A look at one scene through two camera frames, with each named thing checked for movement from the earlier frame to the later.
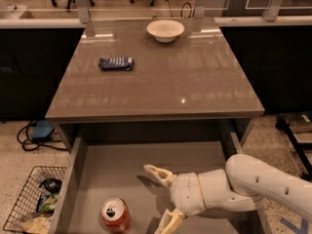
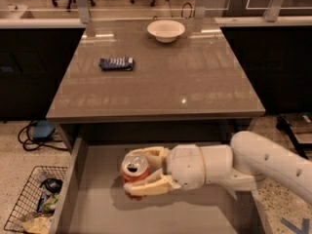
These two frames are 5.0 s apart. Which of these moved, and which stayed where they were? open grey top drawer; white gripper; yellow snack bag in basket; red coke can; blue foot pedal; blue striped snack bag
Moved: red coke can; white gripper
Stayed: open grey top drawer; yellow snack bag in basket; blue foot pedal; blue striped snack bag
